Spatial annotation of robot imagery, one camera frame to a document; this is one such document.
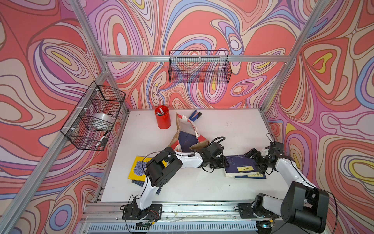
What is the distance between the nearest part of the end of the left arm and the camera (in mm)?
717

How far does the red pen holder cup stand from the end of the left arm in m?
0.42

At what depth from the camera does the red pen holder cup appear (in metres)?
1.03

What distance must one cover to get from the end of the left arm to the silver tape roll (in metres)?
0.48

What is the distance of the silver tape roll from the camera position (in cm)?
70
